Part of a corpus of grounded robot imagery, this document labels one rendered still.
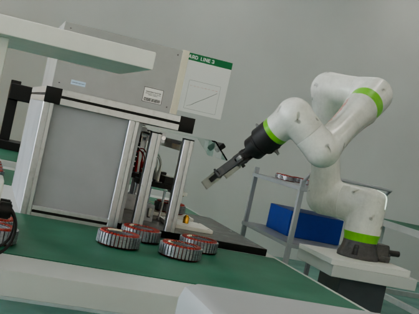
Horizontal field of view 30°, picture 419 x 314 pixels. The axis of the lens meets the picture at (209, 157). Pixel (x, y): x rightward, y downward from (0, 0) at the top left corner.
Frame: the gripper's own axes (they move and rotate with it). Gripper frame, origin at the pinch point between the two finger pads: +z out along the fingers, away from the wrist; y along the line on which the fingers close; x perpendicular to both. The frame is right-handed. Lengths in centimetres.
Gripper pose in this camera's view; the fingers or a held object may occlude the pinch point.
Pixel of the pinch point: (216, 178)
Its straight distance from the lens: 249.8
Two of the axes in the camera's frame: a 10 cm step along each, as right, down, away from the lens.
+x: -5.8, -8.0, 1.1
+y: 4.7, -2.2, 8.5
